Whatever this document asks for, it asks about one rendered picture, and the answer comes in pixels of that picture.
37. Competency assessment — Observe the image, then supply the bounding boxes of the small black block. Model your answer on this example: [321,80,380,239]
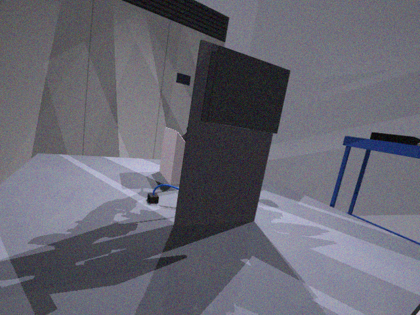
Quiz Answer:
[148,193,159,204]

